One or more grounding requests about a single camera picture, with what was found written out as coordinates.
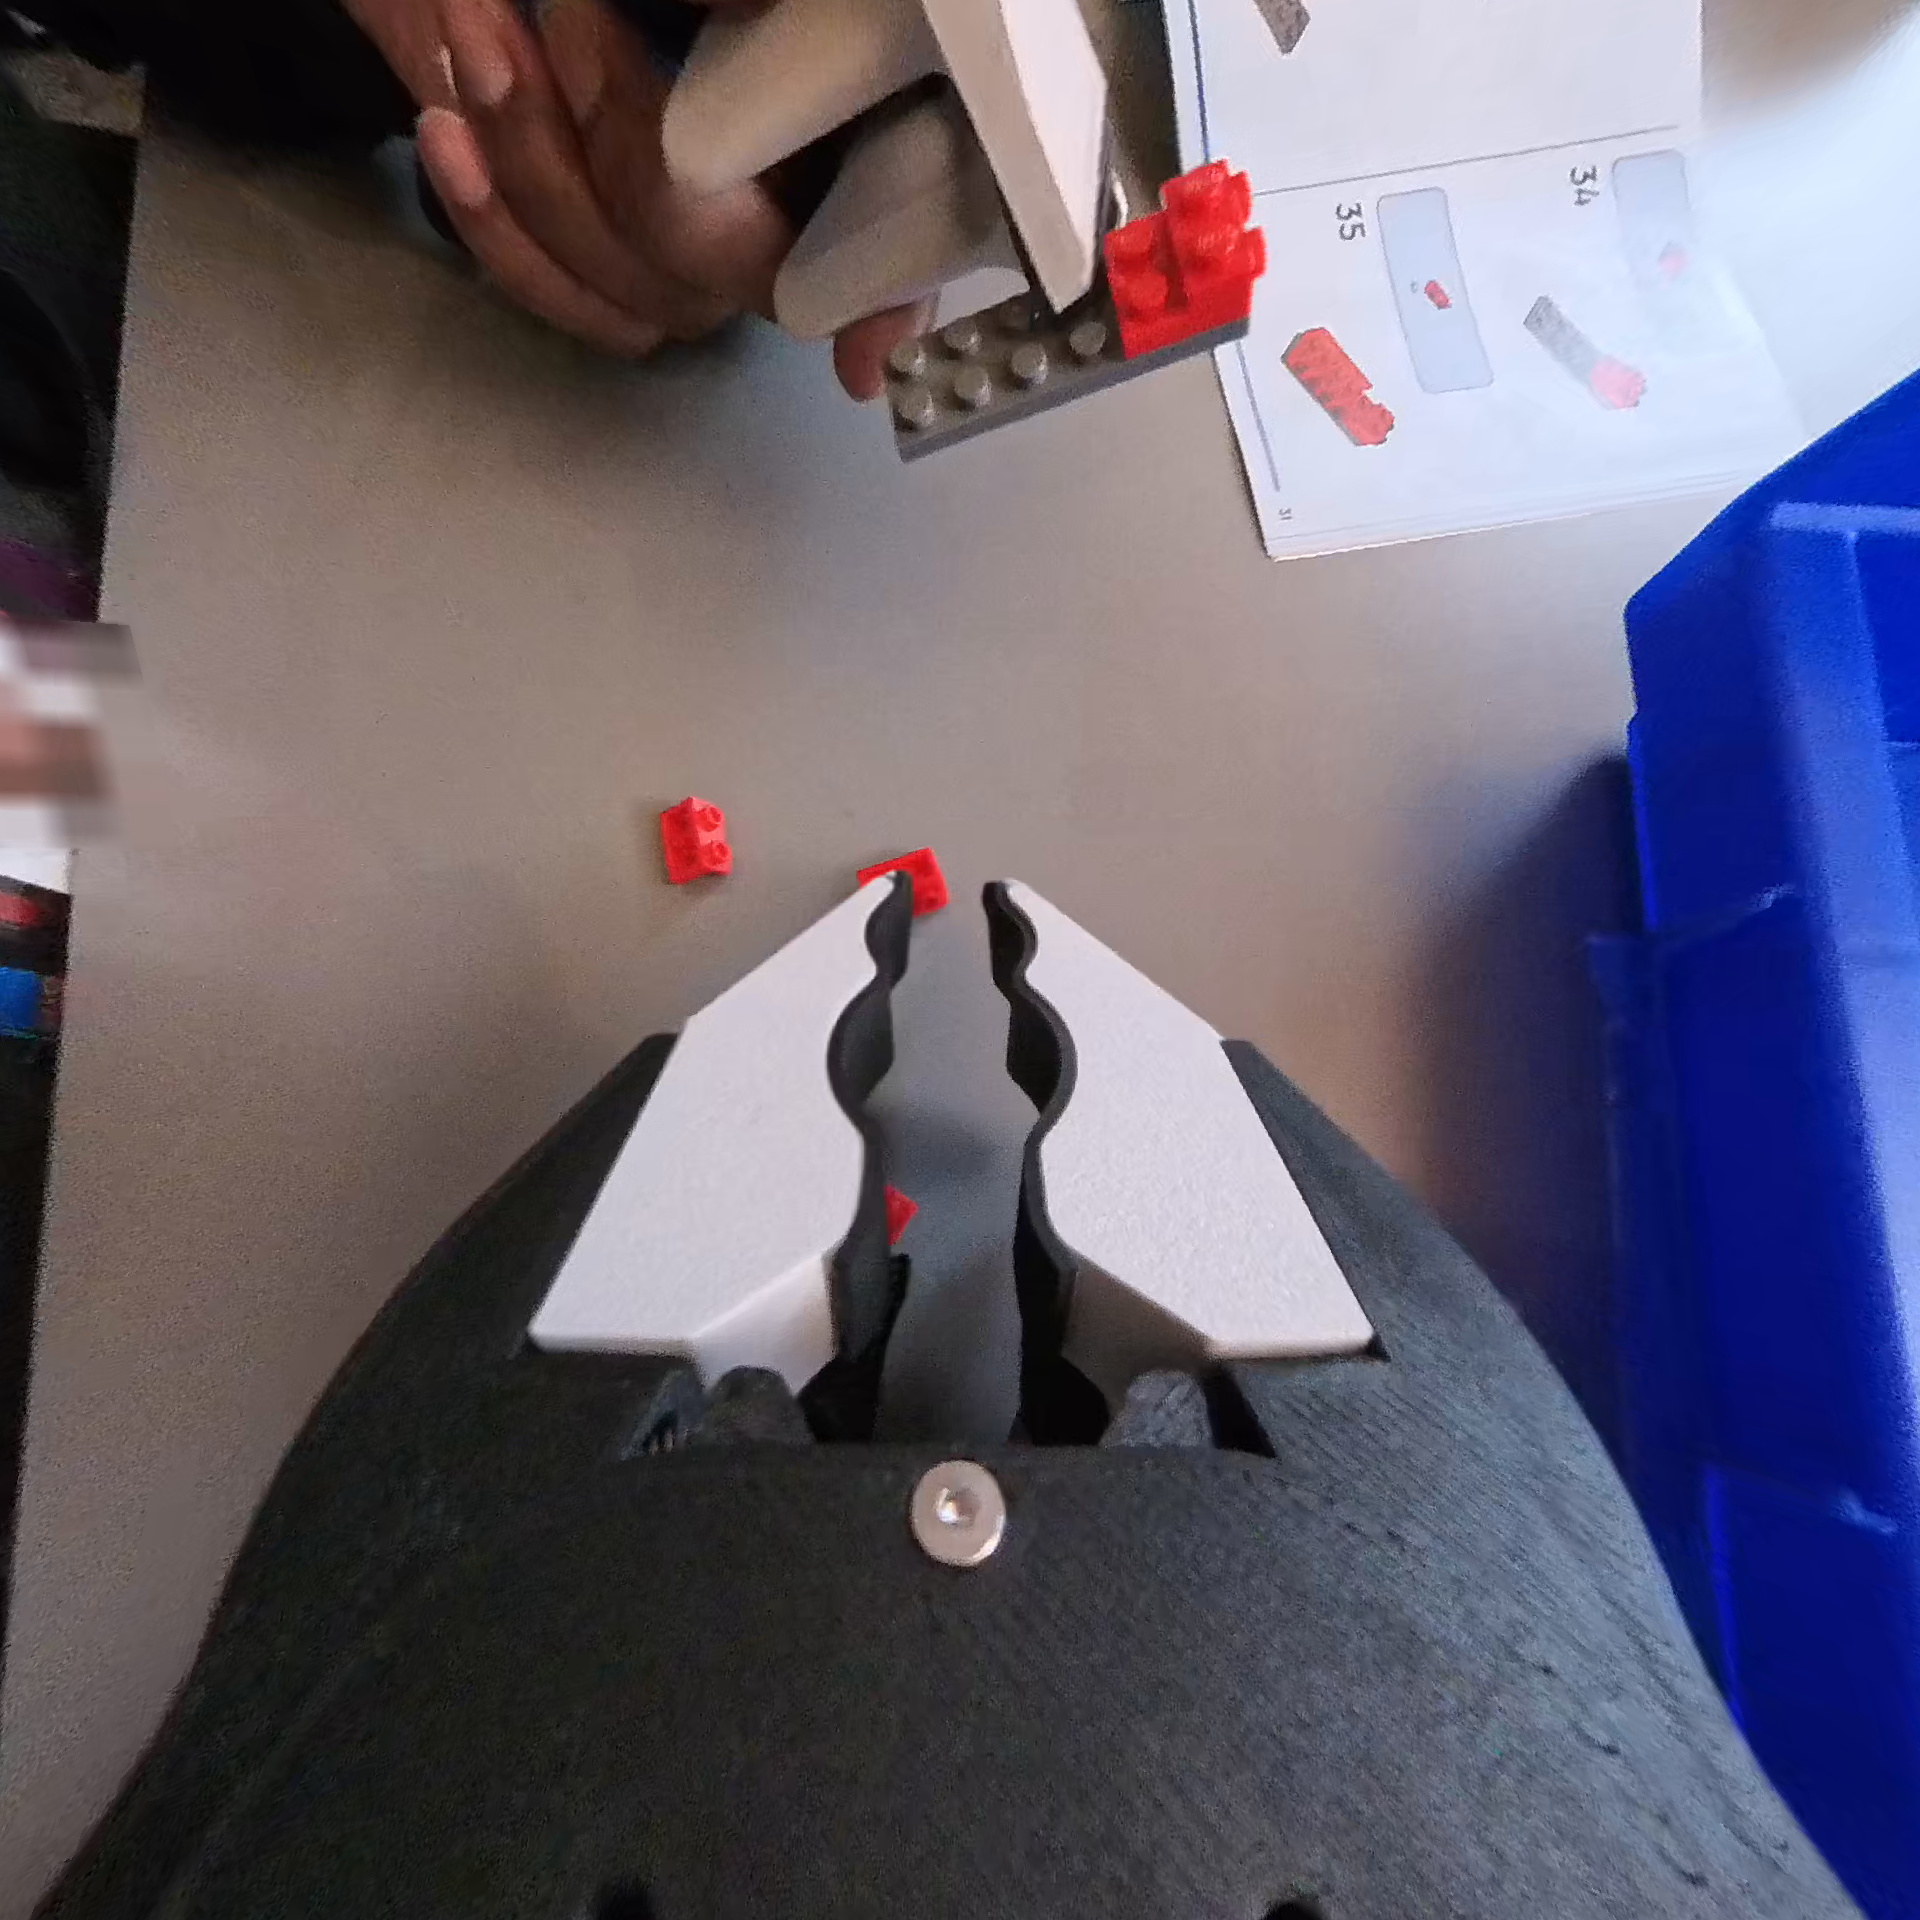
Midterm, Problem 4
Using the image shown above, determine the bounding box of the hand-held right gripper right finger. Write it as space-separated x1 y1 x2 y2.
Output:
978 880 1382 1444

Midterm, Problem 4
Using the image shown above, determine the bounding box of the blue plastic bin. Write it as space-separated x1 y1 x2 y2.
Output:
1586 373 1920 1920

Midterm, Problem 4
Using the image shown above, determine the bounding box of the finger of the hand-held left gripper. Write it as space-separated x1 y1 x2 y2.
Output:
919 0 1123 317

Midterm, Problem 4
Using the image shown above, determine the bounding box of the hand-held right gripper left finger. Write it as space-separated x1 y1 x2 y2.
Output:
529 874 916 1443

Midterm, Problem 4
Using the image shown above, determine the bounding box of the person's left forearm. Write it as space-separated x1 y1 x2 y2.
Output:
31 0 430 145

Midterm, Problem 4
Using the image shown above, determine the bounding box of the dark grey toy plate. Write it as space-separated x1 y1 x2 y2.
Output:
884 292 1255 464

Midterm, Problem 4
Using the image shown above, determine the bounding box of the white instruction booklet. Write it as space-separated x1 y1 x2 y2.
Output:
1161 0 1810 563

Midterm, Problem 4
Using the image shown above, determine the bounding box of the person's left hand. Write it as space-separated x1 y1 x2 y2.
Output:
336 0 935 405

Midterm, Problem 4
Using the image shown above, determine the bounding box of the person's printed black shirt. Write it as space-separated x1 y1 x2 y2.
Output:
0 872 73 1082

